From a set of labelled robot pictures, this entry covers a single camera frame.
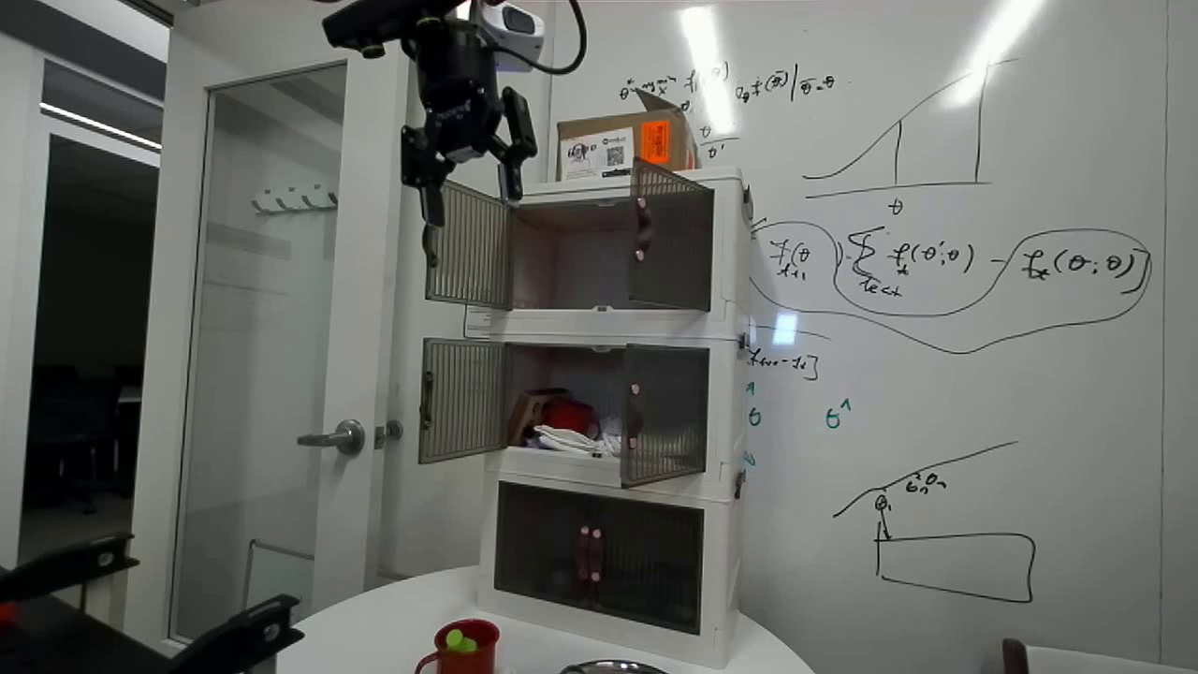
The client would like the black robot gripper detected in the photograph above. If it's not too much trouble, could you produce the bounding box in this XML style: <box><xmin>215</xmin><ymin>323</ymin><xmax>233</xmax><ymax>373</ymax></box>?
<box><xmin>400</xmin><ymin>15</ymin><xmax>537</xmax><ymax>229</ymax></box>

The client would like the red mug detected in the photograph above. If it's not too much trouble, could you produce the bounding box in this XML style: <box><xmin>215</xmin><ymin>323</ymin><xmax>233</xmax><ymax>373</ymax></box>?
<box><xmin>414</xmin><ymin>616</ymin><xmax>501</xmax><ymax>674</ymax></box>

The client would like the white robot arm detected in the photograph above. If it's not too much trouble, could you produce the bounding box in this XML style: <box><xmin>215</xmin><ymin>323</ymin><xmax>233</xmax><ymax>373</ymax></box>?
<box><xmin>324</xmin><ymin>0</ymin><xmax>543</xmax><ymax>226</ymax></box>

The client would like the white three-tier cabinet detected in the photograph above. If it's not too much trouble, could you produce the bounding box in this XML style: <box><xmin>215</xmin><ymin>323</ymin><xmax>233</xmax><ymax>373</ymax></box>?
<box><xmin>421</xmin><ymin>163</ymin><xmax>754</xmax><ymax>666</ymax></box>

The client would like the green object inside mug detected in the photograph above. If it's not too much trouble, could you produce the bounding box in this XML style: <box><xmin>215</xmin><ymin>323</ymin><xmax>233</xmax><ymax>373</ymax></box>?
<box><xmin>446</xmin><ymin>627</ymin><xmax>479</xmax><ymax>656</ymax></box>

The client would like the cardboard box with labels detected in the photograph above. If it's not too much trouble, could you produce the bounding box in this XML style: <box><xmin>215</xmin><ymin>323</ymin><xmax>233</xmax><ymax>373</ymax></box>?
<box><xmin>558</xmin><ymin>93</ymin><xmax>698</xmax><ymax>179</ymax></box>

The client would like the red item on middle shelf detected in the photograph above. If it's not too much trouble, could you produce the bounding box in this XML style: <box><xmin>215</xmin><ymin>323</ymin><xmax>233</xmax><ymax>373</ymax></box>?
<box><xmin>543</xmin><ymin>398</ymin><xmax>598</xmax><ymax>439</ymax></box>

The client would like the white folded cloth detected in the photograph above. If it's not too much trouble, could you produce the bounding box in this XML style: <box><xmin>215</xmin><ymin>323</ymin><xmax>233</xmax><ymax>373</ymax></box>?
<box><xmin>528</xmin><ymin>422</ymin><xmax>623</xmax><ymax>456</ymax></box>

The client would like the metal bowl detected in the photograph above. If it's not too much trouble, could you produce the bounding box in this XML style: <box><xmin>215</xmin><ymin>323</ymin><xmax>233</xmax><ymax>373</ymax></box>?
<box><xmin>561</xmin><ymin>660</ymin><xmax>666</xmax><ymax>674</ymax></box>

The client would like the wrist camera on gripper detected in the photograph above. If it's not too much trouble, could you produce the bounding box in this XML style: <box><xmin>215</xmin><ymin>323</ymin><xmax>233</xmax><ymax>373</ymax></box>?
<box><xmin>472</xmin><ymin>0</ymin><xmax>548</xmax><ymax>72</ymax></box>

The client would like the silver door handle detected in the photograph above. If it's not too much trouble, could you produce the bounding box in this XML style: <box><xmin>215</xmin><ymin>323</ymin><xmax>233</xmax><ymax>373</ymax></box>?
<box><xmin>301</xmin><ymin>420</ymin><xmax>366</xmax><ymax>456</ymax></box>

